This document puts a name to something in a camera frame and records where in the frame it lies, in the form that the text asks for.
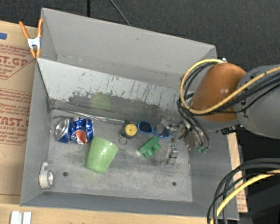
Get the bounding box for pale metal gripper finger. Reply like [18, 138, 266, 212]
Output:
[170, 123, 184, 145]
[164, 142, 181, 168]

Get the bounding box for green toy block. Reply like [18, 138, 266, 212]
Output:
[136, 133, 163, 160]

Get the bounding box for blue sunglasses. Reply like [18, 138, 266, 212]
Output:
[136, 119, 173, 141]

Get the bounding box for yellow and black tape measure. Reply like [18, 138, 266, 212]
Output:
[117, 121, 140, 147]

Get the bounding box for grey metal bin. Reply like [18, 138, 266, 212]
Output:
[12, 7, 266, 224]

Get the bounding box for green plastic cup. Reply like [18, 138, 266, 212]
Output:
[84, 135, 121, 176]

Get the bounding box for crushed blue soda can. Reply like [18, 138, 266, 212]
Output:
[52, 113, 97, 148]

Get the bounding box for silver metal ring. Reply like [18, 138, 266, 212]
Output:
[36, 160, 58, 191]

